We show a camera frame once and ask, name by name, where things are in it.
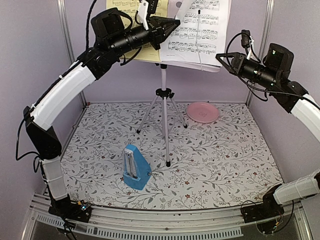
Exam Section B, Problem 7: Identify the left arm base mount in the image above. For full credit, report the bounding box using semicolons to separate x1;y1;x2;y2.
48;196;92;223

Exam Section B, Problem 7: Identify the pink plate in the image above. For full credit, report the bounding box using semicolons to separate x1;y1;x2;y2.
186;102;220;124

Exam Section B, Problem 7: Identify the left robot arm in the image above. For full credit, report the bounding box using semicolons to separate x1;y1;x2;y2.
22;7;181;217

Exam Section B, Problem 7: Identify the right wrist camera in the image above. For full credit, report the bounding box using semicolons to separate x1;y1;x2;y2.
241;29;254;60

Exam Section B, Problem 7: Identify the front aluminium rail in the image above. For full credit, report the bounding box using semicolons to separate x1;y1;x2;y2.
22;193;313;240

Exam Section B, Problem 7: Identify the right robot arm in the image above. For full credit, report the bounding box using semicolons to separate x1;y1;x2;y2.
216;43;320;218

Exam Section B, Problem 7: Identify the yellow sheet music page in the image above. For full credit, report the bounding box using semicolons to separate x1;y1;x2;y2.
106;0;169;63

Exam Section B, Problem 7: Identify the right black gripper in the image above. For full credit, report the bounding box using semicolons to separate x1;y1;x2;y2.
216;51;280;90

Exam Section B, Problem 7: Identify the floral table mat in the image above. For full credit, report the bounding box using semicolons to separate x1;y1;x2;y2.
61;103;283;210

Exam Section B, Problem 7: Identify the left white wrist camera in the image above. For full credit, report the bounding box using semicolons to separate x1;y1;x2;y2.
135;0;158;31

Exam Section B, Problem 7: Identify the lilac music stand with tripod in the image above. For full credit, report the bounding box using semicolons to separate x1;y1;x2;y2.
136;0;232;167

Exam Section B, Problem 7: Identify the blue metronome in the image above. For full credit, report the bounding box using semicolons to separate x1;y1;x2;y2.
123;144;152;191

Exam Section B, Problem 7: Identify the white sheet music page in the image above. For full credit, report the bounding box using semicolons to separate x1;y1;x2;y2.
159;0;232;70

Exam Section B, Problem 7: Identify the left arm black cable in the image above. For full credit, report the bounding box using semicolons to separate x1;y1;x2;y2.
84;0;98;51

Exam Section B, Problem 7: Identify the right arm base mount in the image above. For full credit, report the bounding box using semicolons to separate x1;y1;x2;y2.
240;184;285;223

